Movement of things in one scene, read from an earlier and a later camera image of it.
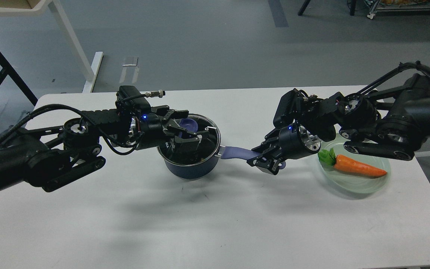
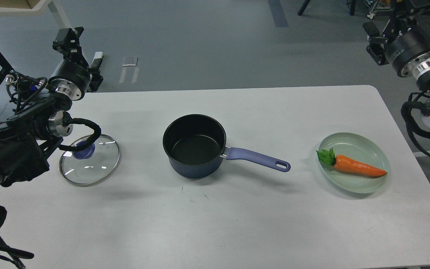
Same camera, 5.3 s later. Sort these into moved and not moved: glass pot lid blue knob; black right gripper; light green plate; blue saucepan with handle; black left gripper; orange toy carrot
Moved: glass pot lid blue knob; black left gripper; black right gripper
Not moved: light green plate; blue saucepan with handle; orange toy carrot
